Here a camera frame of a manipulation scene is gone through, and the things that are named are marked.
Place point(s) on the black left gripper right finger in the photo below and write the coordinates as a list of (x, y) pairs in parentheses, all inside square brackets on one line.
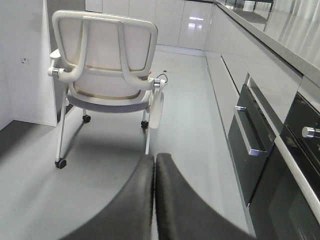
[(181, 213)]

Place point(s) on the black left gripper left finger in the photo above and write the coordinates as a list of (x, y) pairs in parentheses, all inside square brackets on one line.
[(129, 214)]

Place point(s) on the black built-in drawer appliance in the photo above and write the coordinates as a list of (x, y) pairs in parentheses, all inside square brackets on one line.
[(251, 139)]

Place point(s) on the black built-in oven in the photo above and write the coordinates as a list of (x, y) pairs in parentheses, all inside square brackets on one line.
[(286, 204)]

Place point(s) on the white office chair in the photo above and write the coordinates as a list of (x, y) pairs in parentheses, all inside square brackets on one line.
[(104, 63)]

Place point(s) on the grey kitchen base cabinets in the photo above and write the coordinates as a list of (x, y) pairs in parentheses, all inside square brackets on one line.
[(233, 54)]

